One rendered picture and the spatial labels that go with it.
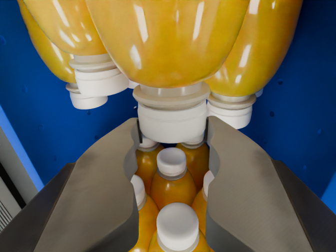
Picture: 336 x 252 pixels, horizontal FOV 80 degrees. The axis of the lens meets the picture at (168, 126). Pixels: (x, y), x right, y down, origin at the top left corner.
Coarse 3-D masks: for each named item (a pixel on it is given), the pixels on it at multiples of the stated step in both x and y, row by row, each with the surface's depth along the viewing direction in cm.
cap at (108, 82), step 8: (80, 72) 14; (88, 72) 14; (96, 72) 14; (104, 72) 14; (112, 72) 14; (120, 72) 15; (80, 80) 14; (88, 80) 14; (96, 80) 14; (104, 80) 14; (112, 80) 14; (120, 80) 15; (128, 80) 16; (80, 88) 15; (88, 88) 14; (96, 88) 14; (104, 88) 14; (112, 88) 15; (120, 88) 15; (96, 96) 15
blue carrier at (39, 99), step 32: (0, 0) 16; (320, 0) 17; (0, 32) 16; (320, 32) 17; (0, 64) 16; (32, 64) 20; (288, 64) 21; (320, 64) 18; (0, 96) 16; (32, 96) 20; (64, 96) 24; (128, 96) 32; (288, 96) 22; (320, 96) 18; (32, 128) 20; (64, 128) 25; (96, 128) 30; (256, 128) 28; (288, 128) 23; (320, 128) 18; (32, 160) 19; (64, 160) 25; (288, 160) 23; (320, 160) 17; (320, 192) 15
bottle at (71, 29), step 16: (32, 0) 11; (48, 0) 10; (64, 0) 10; (80, 0) 10; (32, 16) 12; (48, 16) 11; (64, 16) 11; (80, 16) 11; (48, 32) 12; (64, 32) 11; (80, 32) 11; (96, 32) 12; (64, 48) 13; (80, 48) 12; (96, 48) 13; (80, 64) 13; (96, 64) 13; (112, 64) 14
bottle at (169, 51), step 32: (96, 0) 7; (128, 0) 6; (160, 0) 6; (192, 0) 6; (224, 0) 6; (128, 32) 7; (160, 32) 7; (192, 32) 7; (224, 32) 7; (128, 64) 8; (160, 64) 8; (192, 64) 8; (160, 96) 9; (192, 96) 9
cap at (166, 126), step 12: (144, 108) 10; (192, 108) 10; (204, 108) 11; (144, 120) 10; (156, 120) 10; (168, 120) 10; (180, 120) 10; (192, 120) 10; (204, 120) 11; (144, 132) 11; (156, 132) 10; (168, 132) 10; (180, 132) 10; (192, 132) 10
